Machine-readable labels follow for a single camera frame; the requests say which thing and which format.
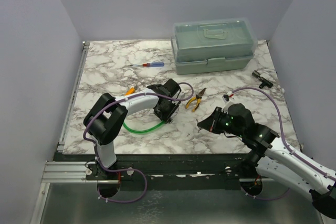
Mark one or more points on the red blue screwdriver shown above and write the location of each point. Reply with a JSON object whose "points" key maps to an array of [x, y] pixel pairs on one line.
{"points": [[149, 64]]}

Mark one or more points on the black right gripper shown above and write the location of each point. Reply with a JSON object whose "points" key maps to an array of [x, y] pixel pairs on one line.
{"points": [[211, 123]]}

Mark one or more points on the green translucent tool box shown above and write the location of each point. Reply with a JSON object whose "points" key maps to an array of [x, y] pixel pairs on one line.
{"points": [[213, 45]]}

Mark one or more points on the black cylinder lock part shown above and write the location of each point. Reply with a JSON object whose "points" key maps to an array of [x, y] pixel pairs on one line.
{"points": [[264, 82]]}

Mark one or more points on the yellow black needle-nose pliers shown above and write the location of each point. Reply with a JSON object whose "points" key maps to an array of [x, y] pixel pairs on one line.
{"points": [[197, 99]]}

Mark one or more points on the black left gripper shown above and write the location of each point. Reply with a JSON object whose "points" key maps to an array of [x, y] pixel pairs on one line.
{"points": [[166, 117]]}

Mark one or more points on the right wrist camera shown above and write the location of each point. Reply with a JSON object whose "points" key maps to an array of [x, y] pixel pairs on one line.
{"points": [[228, 99]]}

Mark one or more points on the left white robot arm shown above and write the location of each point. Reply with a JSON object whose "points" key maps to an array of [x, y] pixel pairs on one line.
{"points": [[105, 119]]}

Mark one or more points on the green cable lock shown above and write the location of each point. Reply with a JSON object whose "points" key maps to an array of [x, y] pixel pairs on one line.
{"points": [[149, 130]]}

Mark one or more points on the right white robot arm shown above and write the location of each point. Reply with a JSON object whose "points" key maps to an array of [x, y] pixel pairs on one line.
{"points": [[272, 157]]}

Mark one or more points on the black metal base rail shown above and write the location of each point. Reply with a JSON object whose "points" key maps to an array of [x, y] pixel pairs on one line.
{"points": [[155, 172]]}

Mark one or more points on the orange utility knife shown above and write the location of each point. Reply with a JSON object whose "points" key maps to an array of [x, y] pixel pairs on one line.
{"points": [[130, 91]]}

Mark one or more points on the aluminium side rail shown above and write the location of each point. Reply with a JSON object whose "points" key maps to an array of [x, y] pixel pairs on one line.
{"points": [[61, 141]]}

